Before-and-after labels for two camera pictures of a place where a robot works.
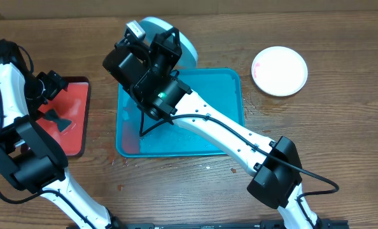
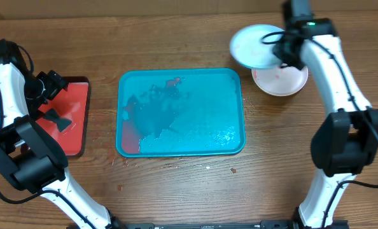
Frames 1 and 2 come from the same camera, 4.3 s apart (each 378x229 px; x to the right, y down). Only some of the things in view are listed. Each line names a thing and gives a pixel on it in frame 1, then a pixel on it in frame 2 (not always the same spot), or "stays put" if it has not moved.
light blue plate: [153, 26] -> [247, 48]
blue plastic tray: [139, 134] stays put
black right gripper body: [168, 59] -> [284, 56]
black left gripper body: [39, 88] stays put
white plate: [279, 71] stays put
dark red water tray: [72, 104] stays put
